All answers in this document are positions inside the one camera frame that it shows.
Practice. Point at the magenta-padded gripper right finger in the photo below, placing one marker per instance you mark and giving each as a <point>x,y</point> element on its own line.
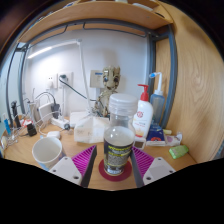
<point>158,168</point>

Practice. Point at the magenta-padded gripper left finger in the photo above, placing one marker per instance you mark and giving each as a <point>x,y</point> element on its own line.
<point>66,168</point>

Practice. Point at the clear bottle with dark label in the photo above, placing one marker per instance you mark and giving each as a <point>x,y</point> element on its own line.
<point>118,146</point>

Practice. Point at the small green packet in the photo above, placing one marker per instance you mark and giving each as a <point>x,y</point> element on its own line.
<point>178,152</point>

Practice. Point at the white mug with blue patches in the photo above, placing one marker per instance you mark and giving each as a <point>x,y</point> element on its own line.
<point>46,151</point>

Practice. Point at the dark blue small box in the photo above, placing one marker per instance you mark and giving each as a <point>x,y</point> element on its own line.
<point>155,133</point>

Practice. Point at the white earbuds case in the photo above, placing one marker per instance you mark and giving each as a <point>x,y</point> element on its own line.
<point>53,134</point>

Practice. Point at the flat round red coaster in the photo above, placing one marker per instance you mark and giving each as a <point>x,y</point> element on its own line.
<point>115,177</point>

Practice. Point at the white tissue pack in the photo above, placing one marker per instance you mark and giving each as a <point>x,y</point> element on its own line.
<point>90,130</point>

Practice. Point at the white power strip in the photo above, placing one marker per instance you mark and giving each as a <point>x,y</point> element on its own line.
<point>59,124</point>

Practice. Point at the small black clip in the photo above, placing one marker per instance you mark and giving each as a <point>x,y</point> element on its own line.
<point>32,130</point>

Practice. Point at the white lotion bottle, red pump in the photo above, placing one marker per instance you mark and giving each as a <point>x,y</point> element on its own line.
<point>145,115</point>

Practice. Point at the black power adapter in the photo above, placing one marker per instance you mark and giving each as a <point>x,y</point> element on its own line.
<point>55,110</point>

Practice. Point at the white charger block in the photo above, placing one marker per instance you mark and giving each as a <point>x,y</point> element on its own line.
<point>44,111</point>

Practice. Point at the clear blue spray bottle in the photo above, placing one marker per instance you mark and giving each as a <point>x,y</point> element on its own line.
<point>157,106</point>

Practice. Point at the blue tube with white cap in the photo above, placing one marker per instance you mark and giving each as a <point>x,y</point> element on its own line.
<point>7,127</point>

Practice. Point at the wooden shelf unit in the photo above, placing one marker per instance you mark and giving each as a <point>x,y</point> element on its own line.
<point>100,18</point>

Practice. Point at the white wall socket plate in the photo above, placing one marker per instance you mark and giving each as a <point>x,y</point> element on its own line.
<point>65,78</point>

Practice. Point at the white wall box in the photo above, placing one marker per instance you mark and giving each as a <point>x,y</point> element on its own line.
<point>96,79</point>

